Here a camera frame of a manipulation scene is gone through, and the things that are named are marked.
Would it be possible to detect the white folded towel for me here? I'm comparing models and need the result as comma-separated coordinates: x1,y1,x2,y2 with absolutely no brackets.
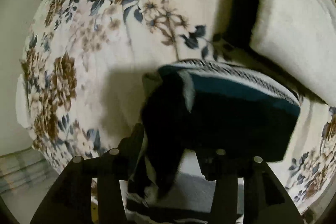
243,0,336,105

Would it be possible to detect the plaid striped mat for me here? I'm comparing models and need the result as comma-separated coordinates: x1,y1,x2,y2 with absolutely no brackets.
0,148,61,197

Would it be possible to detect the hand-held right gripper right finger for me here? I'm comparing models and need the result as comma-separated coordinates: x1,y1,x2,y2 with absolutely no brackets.
194,148,305,224

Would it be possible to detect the floral printed blanket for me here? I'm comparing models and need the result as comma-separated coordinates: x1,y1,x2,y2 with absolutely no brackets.
20,0,336,216

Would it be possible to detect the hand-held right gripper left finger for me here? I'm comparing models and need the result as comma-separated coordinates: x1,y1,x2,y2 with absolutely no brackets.
29,123,147,224

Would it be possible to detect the dark teal striped garment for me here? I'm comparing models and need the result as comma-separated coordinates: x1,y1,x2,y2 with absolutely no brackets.
126,58,301,224

